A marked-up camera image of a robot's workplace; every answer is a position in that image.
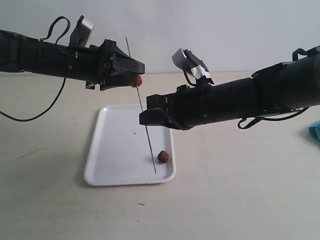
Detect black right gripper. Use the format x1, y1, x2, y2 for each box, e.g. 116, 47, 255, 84
139, 84, 215, 131

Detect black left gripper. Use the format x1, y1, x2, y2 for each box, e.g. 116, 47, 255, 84
64, 39, 146, 91

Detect red ball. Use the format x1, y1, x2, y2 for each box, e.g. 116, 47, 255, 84
157, 150, 170, 164
131, 75, 143, 88

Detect thin metal skewer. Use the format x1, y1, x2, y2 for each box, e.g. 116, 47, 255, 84
125, 36, 157, 175

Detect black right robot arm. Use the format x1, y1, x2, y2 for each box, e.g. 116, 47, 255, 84
139, 47, 320, 131

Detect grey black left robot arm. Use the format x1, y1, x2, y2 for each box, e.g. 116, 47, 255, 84
0, 30, 145, 91

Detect white plastic tray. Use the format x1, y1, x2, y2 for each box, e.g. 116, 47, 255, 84
83, 104, 176, 187

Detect blue white packet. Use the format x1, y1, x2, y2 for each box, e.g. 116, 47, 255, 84
308, 120, 320, 142

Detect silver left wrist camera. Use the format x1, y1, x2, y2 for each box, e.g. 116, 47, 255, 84
69, 15, 95, 47

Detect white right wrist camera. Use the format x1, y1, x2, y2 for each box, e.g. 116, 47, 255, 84
171, 48, 215, 87

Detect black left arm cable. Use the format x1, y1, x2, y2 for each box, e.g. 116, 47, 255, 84
0, 16, 72, 123

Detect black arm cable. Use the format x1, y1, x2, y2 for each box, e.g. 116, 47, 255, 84
237, 106, 311, 130
0, 16, 72, 123

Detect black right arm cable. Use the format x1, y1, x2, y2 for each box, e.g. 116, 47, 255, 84
237, 106, 311, 130

